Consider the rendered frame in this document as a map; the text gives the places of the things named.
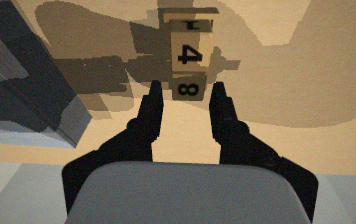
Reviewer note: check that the tan cube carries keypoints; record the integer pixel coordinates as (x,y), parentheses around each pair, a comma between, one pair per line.
(190,42)
(188,86)

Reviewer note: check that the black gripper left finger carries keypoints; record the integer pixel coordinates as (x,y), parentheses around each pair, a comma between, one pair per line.
(132,144)

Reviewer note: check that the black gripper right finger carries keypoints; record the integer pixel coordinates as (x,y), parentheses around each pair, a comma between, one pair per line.
(240,147)

